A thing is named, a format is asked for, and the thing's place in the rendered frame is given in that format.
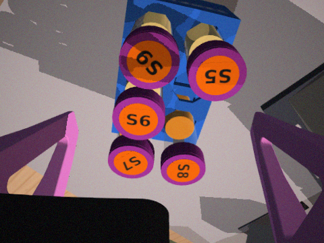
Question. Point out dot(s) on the grey flat mat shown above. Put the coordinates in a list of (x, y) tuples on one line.
[(63, 55)]

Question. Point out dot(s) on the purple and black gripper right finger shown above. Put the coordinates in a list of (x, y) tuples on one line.
[(289, 221)]

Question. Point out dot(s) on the blue tube rack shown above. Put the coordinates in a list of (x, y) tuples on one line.
[(183, 16)]

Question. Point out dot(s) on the white button box with label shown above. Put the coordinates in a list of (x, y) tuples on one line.
[(257, 233)]

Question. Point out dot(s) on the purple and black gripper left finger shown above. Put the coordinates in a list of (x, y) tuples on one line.
[(19, 148)]

